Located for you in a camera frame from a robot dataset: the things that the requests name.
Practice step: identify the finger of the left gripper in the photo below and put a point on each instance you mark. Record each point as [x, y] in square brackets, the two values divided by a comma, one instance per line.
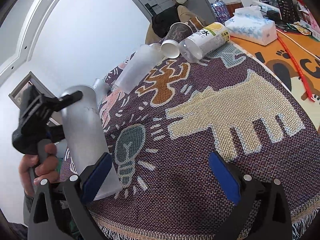
[66, 101]

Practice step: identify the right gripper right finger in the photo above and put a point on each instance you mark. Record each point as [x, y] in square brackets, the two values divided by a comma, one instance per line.
[273, 219]

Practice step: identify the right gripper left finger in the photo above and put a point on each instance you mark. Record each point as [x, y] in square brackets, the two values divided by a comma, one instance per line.
[56, 205]

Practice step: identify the frosted plastic cup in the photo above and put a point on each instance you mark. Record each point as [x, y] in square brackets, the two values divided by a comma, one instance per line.
[101, 89]
[145, 58]
[86, 142]

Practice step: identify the white paper cup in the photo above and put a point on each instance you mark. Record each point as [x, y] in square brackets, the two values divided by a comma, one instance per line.
[170, 49]

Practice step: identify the person's left hand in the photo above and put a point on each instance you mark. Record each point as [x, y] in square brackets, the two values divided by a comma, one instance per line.
[31, 172]

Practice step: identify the patterned woven tablecloth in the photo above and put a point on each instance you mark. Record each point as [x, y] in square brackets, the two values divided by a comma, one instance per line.
[160, 137]

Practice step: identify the black garment on chair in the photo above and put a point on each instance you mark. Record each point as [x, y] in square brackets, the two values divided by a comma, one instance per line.
[162, 22]

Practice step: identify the clear plastic bottle yellow label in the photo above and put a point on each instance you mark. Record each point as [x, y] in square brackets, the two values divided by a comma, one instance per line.
[196, 46]

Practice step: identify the tan chair with jacket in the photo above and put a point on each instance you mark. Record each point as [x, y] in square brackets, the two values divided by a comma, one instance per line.
[186, 16]

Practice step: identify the orange printed table mat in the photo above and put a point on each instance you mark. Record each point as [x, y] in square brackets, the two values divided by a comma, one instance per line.
[305, 50]

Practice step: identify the purple drink can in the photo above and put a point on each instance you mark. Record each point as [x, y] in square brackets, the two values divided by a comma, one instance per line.
[220, 11]

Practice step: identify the white tissue pack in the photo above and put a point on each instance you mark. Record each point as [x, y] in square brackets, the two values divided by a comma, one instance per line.
[249, 24]

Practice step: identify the black pen holder box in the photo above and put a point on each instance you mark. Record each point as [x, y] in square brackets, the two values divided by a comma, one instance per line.
[288, 11]

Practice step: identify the black door handle lock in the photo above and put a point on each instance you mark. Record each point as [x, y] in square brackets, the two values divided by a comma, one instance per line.
[151, 8]

